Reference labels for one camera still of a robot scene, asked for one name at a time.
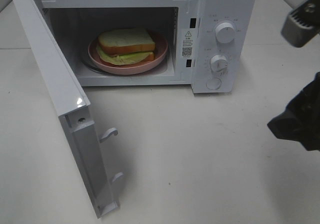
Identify white warning label sticker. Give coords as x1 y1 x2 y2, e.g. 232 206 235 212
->
180 28 196 59

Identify white microwave door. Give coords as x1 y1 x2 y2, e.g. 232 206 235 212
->
13 0 123 218

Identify white microwave oven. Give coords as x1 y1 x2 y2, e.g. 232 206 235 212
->
40 0 255 93

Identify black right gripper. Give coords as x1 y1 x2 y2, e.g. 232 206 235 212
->
267 72 320 151

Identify sandwich with lettuce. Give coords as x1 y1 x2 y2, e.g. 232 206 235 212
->
96 28 156 66

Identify upper white power knob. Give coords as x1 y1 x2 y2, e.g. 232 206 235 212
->
215 21 236 44

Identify pink round plate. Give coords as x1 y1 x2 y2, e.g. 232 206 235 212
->
87 30 169 76

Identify lower white timer knob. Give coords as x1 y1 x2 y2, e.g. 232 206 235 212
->
210 54 229 72

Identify round white door button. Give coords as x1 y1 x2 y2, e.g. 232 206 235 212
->
206 77 222 90

